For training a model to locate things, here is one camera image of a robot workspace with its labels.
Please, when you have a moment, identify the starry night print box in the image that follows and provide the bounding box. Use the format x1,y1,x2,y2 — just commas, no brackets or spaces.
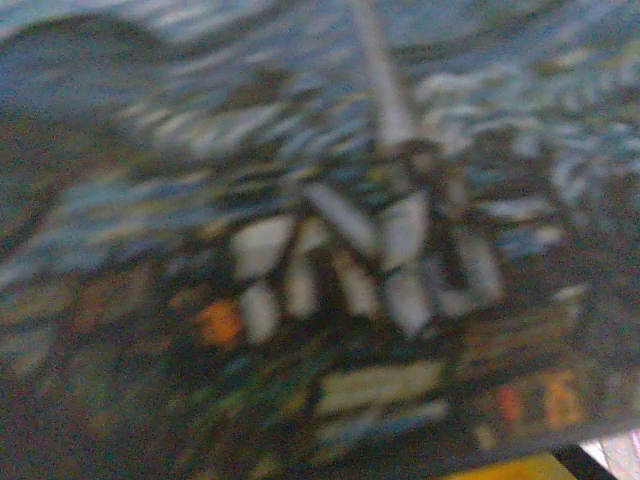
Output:
0,0,640,480

